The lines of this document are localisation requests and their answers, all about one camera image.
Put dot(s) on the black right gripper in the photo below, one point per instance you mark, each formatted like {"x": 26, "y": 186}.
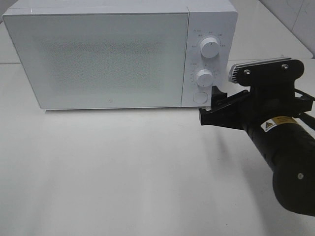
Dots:
{"x": 260, "y": 108}

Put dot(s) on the upper white power knob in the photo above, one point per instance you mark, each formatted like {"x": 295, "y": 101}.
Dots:
{"x": 209, "y": 47}

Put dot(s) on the white timer knob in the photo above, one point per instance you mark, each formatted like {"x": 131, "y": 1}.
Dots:
{"x": 204, "y": 78}

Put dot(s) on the round white door button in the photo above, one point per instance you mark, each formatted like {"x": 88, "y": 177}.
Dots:
{"x": 200, "y": 97}

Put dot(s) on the white microwave door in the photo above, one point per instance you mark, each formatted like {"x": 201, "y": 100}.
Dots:
{"x": 102, "y": 61}

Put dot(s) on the white microwave oven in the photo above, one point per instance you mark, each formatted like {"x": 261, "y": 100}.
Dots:
{"x": 205, "y": 18}

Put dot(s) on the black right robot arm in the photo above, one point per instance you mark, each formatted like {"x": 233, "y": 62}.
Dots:
{"x": 290, "y": 154}

